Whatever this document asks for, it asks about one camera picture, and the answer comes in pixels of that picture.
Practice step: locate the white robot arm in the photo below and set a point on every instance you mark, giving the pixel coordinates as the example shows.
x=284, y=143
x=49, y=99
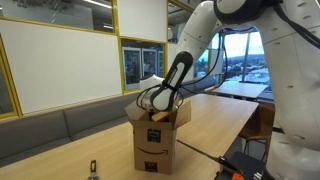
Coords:
x=293, y=83

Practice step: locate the brown cardboard shipping box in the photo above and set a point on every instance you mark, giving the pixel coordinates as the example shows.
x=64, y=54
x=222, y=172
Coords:
x=155, y=156

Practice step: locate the yellow framed poster window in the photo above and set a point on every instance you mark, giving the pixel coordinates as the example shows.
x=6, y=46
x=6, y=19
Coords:
x=148, y=45

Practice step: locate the small narrow blue window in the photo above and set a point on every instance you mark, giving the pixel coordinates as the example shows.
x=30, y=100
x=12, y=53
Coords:
x=201, y=63

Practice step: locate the yellow framed tall corner window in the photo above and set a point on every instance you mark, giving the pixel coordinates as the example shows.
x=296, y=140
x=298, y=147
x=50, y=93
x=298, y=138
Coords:
x=171, y=20

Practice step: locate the background wooden table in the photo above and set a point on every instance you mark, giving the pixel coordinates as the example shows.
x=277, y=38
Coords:
x=240, y=89

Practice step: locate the large exterior window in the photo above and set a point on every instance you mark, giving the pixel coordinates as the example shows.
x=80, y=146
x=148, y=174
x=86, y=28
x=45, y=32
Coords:
x=236, y=46

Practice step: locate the wooden chair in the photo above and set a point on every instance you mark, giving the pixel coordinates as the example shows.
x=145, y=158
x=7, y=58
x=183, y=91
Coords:
x=260, y=123

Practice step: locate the orange and black clamp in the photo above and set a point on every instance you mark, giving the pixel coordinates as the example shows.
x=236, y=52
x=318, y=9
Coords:
x=233, y=176

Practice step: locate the black flat case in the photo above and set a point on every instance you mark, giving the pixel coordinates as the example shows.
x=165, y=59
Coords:
x=250, y=163

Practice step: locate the long grey bench sofa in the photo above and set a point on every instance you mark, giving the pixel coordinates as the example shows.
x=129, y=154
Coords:
x=33, y=133

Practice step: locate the yellow framed wide transom window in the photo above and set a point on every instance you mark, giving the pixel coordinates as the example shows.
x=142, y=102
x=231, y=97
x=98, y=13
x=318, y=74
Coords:
x=50, y=13

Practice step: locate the yellow framed meeting room window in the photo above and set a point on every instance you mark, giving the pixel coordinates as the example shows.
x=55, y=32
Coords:
x=5, y=93

